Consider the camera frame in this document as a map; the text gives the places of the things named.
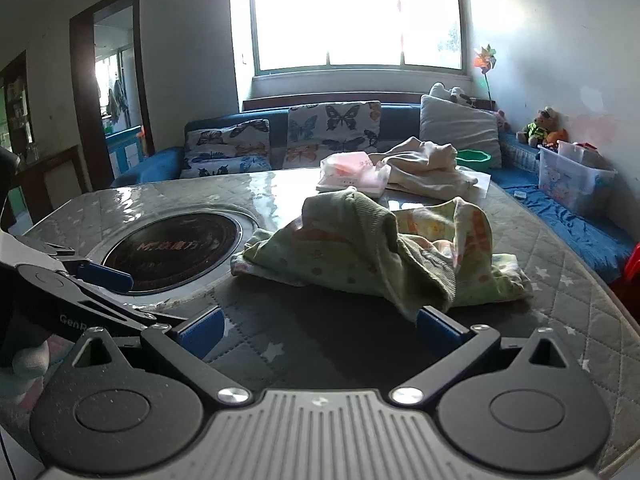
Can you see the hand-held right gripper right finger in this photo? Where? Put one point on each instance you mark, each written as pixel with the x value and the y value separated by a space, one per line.
pixel 440 331

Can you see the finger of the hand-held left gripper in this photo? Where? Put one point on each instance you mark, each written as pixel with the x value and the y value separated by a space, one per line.
pixel 107 276
pixel 125 312

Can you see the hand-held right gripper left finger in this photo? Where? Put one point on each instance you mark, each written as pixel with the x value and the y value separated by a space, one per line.
pixel 200 332

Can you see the green floral print garment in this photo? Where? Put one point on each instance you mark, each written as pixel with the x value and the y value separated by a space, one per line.
pixel 350 255

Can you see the hanging clothes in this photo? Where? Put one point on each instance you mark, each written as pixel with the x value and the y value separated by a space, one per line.
pixel 117 100

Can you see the person's left hand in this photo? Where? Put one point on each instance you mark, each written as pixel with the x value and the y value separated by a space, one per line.
pixel 30 362

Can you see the round black induction cooktop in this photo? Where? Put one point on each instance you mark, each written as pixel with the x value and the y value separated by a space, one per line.
pixel 170 250

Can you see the grey quilted star table cover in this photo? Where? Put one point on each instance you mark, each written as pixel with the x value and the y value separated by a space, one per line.
pixel 550 270

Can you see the blue and white cabinet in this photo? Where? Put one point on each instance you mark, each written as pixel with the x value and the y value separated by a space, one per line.
pixel 125 150

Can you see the dark wooden chair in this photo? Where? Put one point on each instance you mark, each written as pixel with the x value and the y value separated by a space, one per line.
pixel 50 160

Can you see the butterfly print cushion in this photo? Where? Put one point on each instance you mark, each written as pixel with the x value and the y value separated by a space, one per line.
pixel 225 137
pixel 330 125
pixel 220 166

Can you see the white plastic bag bundle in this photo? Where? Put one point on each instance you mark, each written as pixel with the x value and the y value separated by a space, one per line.
pixel 425 165

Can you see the green plastic basin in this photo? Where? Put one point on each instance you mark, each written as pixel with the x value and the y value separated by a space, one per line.
pixel 472 159

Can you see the clear plastic bag pink packet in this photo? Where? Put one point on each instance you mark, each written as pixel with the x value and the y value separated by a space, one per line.
pixel 350 170

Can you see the wooden display cabinet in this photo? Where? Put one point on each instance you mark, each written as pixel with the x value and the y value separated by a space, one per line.
pixel 15 105

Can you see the clear plastic storage box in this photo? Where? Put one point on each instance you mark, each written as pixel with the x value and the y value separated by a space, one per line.
pixel 575 185

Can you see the red plastic stool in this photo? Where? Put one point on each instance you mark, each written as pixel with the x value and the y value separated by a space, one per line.
pixel 630 270

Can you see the grey pillow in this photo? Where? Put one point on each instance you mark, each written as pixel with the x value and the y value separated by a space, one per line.
pixel 460 125

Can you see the blue corner sofa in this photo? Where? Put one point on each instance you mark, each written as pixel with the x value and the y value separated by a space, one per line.
pixel 400 115

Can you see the pink plush toy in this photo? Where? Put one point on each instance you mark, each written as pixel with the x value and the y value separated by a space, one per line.
pixel 501 120

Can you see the brown teddy bear green vest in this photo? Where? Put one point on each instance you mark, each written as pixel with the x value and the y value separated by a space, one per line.
pixel 540 127

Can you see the orange toy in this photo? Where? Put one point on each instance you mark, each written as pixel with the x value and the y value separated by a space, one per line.
pixel 557 136

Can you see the black and white plush toy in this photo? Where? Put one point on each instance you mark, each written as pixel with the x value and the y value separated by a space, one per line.
pixel 462 97

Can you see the colourful pinwheel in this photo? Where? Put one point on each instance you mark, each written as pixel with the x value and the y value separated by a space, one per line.
pixel 484 60

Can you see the window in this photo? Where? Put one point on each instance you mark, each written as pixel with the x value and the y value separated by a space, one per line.
pixel 350 20

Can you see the brown door frame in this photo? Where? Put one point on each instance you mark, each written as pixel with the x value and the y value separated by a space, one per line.
pixel 142 60

